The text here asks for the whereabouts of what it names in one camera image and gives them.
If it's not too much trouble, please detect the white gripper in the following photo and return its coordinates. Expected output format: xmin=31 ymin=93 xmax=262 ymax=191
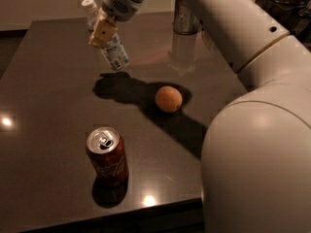
xmin=89 ymin=0 xmax=142 ymax=49

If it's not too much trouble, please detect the clear plastic water bottle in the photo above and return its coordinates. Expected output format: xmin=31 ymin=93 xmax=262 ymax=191
xmin=81 ymin=0 xmax=130 ymax=72

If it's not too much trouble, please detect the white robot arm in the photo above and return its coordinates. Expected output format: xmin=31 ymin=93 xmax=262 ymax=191
xmin=186 ymin=0 xmax=311 ymax=233

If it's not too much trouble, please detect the metal cup with stirrers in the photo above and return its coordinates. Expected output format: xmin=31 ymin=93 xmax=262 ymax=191
xmin=173 ymin=0 xmax=199 ymax=35

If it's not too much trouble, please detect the orange fruit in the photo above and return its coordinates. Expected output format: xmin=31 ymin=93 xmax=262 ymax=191
xmin=155 ymin=86 xmax=183 ymax=113

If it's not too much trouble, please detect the red cola can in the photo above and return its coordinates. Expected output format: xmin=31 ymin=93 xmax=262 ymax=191
xmin=86 ymin=127 xmax=129 ymax=186

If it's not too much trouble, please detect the dark snack jar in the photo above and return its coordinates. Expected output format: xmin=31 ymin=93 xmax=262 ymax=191
xmin=256 ymin=0 xmax=311 ymax=46

